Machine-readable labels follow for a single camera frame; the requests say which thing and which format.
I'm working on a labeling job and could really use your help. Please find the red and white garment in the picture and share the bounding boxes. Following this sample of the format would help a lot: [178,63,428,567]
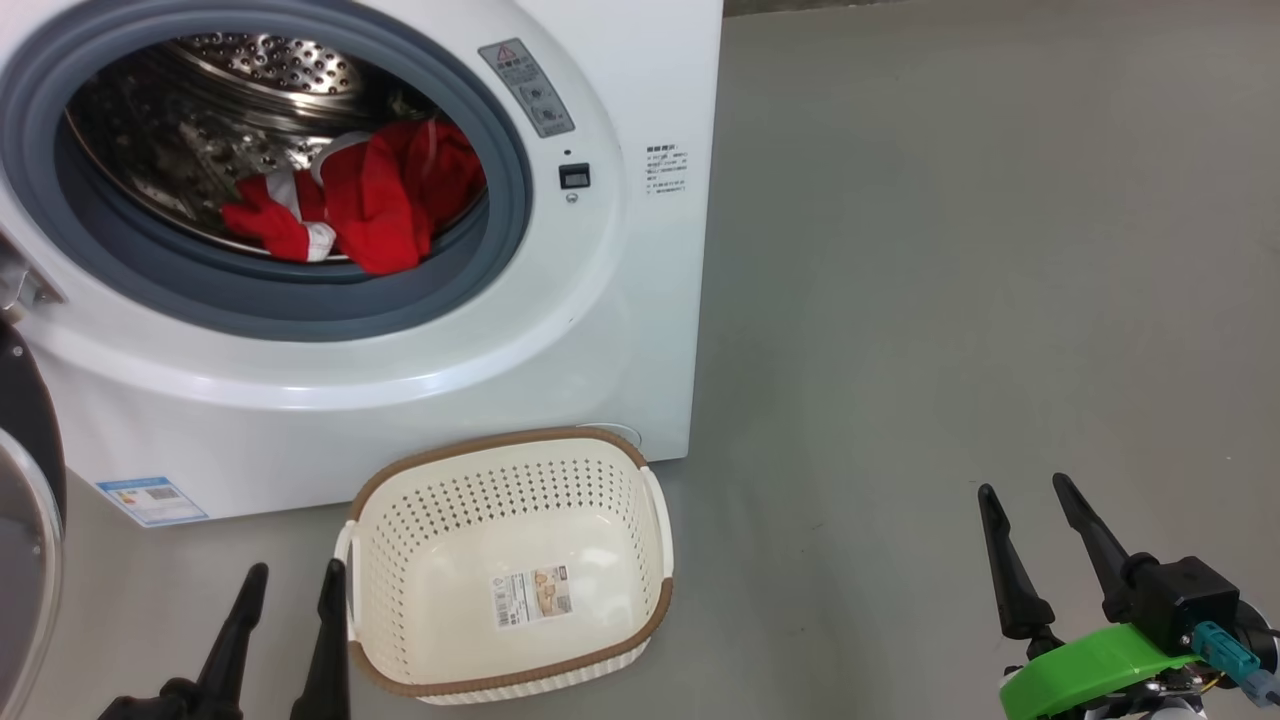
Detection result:
[220,118,488,276]

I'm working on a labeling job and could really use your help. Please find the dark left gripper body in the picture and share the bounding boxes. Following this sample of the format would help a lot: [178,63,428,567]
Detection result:
[97,678,201,720]

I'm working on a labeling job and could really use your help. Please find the dark round washer door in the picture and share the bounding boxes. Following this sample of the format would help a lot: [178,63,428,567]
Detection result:
[0,320,69,720]

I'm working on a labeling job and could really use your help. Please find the blue energy label sticker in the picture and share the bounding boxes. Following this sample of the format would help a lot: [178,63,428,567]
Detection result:
[97,476,208,528]

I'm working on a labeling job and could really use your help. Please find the cream perforated laundry basket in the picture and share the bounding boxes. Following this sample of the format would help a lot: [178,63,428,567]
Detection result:
[333,427,676,706]

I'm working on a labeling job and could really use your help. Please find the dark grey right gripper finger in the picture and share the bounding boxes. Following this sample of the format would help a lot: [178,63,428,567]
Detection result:
[1052,473,1136,621]
[977,483,1056,641]

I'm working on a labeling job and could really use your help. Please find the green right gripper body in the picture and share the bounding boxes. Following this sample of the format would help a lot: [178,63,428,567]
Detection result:
[1000,625,1201,720]

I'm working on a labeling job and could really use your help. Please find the teal connector cable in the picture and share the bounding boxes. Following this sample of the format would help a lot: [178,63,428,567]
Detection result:
[1190,620,1280,703]

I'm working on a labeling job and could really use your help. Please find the paper label sticker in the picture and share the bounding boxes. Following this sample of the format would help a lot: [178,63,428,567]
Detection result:
[490,565,574,631]

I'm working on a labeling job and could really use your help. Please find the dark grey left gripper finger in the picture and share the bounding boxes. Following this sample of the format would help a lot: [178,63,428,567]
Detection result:
[195,562,269,720]
[290,558,351,720]

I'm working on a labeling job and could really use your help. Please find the washing machine drum opening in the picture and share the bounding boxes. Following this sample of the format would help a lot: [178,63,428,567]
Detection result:
[62,32,441,256]

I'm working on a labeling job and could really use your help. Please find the white washing machine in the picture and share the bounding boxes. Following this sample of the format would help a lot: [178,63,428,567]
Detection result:
[0,0,724,528]

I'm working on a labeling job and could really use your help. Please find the grey warning sticker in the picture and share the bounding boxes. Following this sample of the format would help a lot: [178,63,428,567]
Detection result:
[478,38,576,139]

